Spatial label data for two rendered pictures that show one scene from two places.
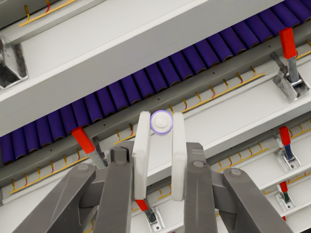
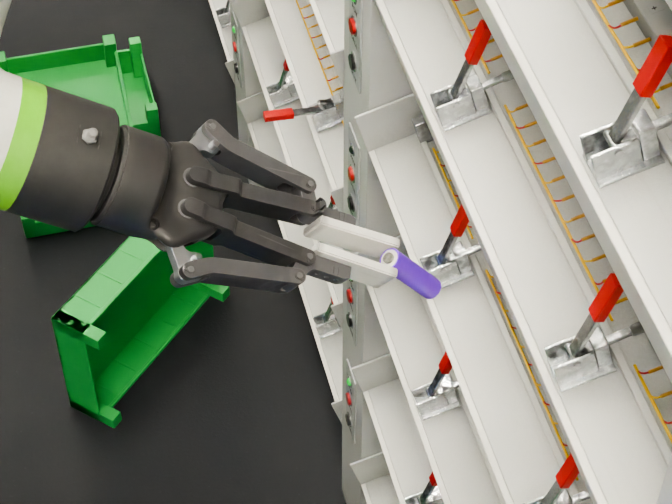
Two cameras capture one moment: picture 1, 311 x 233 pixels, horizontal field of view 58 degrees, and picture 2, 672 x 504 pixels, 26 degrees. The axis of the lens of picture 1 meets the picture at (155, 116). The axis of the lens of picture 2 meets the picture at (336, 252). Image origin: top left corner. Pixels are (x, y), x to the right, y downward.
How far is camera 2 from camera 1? 0.98 m
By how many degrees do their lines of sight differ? 48
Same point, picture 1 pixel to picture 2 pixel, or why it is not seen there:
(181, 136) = (347, 257)
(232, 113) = (518, 434)
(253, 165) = not seen: outside the picture
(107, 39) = (472, 193)
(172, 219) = (436, 431)
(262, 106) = (523, 477)
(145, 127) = (364, 234)
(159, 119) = (389, 255)
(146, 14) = (496, 224)
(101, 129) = not seen: hidden behind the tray
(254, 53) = not seen: hidden behind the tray
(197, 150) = (337, 272)
